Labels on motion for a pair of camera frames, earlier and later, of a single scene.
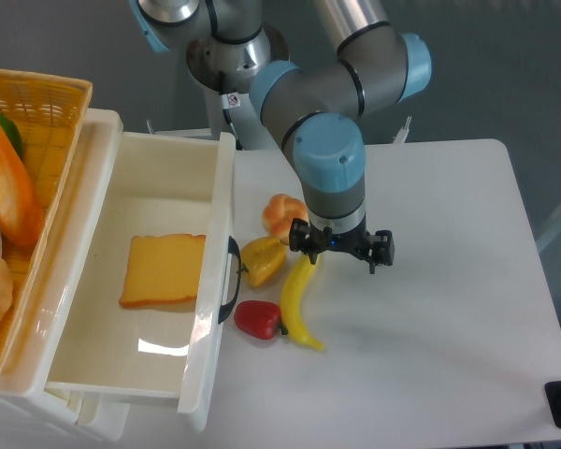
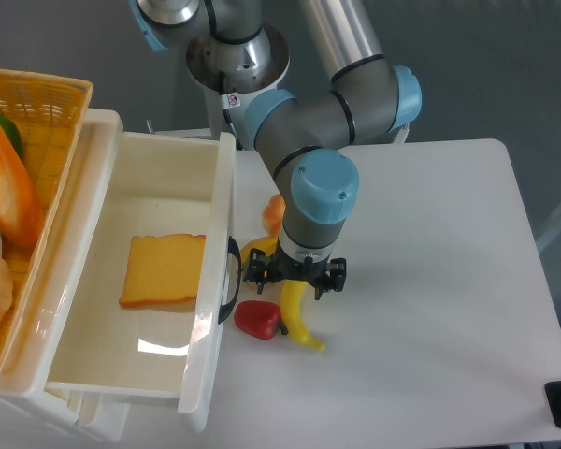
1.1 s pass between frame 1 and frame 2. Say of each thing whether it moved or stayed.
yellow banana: stayed
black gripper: moved
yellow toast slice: stayed
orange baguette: stayed
